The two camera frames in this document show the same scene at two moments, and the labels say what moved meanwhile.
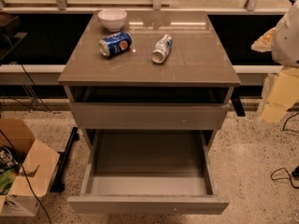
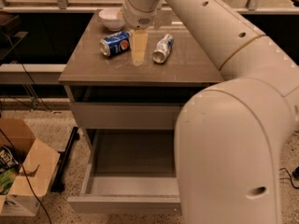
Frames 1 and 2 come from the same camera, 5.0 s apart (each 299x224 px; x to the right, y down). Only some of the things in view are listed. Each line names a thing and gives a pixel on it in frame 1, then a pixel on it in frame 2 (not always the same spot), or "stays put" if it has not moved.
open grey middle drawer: [148, 172] stays put
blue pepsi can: [115, 44] stays put
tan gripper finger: [263, 44] -> [136, 19]
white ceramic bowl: [112, 19] stays put
